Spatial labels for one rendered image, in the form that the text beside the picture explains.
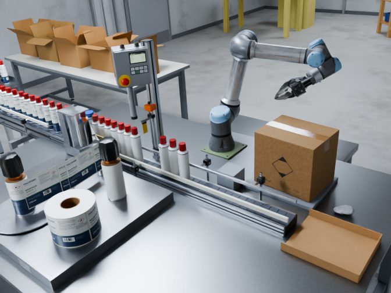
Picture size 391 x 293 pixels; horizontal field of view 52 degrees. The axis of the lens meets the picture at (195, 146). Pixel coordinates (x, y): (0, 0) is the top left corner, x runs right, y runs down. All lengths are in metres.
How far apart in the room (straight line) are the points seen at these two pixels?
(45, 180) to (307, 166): 1.15
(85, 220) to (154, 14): 6.84
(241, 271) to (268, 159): 0.57
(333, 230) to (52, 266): 1.11
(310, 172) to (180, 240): 0.62
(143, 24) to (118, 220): 6.49
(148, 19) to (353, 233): 6.84
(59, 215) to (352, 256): 1.12
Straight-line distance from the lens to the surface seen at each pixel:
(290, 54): 2.04
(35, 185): 1.90
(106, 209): 1.87
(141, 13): 7.99
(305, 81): 2.16
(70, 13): 7.08
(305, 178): 1.83
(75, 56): 4.39
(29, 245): 1.80
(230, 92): 2.31
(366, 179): 2.15
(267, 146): 1.87
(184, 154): 1.88
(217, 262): 1.61
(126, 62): 2.02
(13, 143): 2.96
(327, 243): 1.72
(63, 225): 1.65
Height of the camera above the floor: 1.95
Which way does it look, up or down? 28 degrees down
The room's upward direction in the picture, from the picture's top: 4 degrees counter-clockwise
